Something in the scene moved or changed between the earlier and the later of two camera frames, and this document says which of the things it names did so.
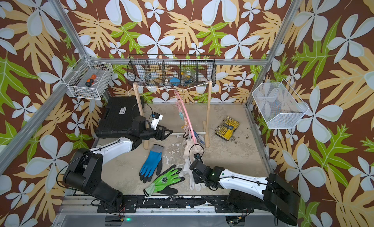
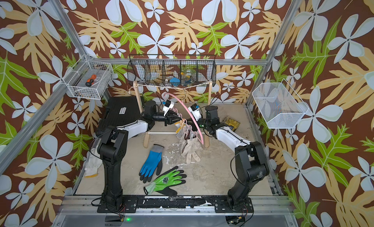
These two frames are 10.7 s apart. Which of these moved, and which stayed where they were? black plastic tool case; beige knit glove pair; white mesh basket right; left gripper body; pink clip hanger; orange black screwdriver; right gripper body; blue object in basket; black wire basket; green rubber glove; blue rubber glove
Moved: pink clip hanger; right gripper body; left gripper body
Stayed: orange black screwdriver; blue object in basket; blue rubber glove; black plastic tool case; beige knit glove pair; black wire basket; green rubber glove; white mesh basket right
